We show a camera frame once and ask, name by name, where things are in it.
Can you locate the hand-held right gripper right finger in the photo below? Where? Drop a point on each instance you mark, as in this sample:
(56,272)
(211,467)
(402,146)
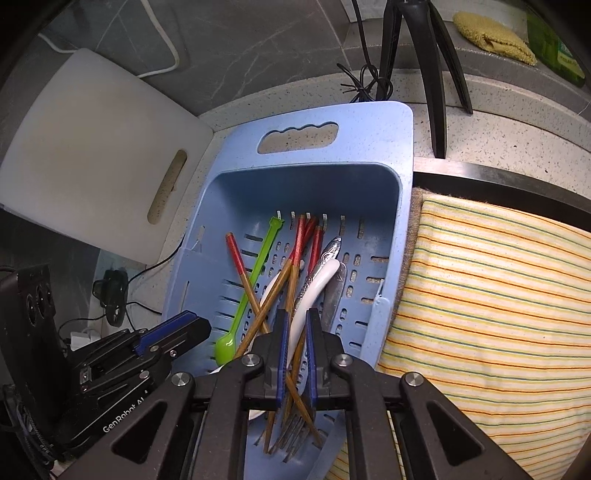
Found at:
(311,360)

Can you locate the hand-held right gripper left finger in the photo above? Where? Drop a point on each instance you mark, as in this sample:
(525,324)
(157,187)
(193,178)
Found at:
(282,355)

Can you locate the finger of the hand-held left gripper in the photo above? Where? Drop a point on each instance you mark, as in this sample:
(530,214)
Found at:
(175,330)

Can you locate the metal fork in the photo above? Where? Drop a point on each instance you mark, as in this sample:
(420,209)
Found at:
(333,300)

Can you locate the large white ceramic spoon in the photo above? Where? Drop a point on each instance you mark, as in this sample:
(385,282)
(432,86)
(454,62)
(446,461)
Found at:
(323,279)

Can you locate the green plastic spoon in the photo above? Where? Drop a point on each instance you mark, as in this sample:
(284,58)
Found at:
(256,272)

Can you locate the blue plastic utensil basket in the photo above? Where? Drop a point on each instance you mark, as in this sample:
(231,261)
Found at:
(304,194)

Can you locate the white charger plug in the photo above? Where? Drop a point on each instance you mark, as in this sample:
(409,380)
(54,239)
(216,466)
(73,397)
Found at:
(78,339)

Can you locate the black power adapter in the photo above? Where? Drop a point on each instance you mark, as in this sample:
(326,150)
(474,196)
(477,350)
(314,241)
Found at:
(111,295)

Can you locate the yellow striped cloth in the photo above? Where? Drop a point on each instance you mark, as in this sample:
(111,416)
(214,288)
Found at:
(498,314)

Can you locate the white cutting board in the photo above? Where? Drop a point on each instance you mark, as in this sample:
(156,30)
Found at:
(92,152)

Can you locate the stainless steel sink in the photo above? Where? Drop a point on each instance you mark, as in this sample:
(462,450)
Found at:
(485,177)

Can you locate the yellow sponge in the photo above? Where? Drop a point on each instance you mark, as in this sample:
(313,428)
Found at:
(494,37)

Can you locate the green dish soap bottle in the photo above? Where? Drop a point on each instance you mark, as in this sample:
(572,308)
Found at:
(558,50)

